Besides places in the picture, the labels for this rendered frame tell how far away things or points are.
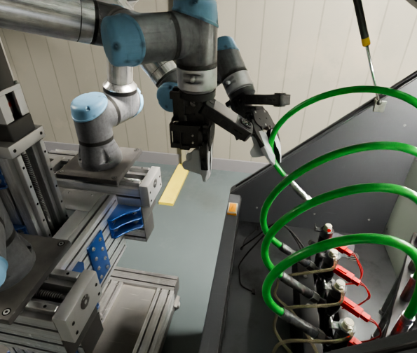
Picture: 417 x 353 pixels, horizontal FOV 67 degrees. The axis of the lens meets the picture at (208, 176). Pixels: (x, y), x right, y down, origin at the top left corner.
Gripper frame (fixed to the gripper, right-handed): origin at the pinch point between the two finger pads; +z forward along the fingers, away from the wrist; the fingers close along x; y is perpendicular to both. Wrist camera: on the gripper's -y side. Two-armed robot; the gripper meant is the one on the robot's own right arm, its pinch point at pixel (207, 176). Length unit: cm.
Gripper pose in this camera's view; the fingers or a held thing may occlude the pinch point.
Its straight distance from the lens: 70.8
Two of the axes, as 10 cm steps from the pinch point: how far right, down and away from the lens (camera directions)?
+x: -1.7, 5.5, -8.2
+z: 0.0, 8.3, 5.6
